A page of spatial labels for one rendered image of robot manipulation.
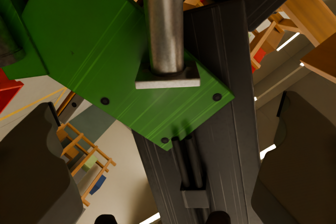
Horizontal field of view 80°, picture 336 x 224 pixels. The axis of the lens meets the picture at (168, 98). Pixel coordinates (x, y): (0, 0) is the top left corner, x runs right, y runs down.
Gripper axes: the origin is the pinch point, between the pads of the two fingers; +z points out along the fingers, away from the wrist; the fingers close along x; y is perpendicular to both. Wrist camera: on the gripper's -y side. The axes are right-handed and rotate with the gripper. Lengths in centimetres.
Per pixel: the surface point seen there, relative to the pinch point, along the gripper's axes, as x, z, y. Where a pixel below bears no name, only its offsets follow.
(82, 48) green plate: -8.1, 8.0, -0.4
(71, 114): -19.2, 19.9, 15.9
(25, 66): -14.2, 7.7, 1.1
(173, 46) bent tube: 0.6, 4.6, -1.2
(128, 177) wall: -175, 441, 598
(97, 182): -221, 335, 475
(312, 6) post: 56, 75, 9
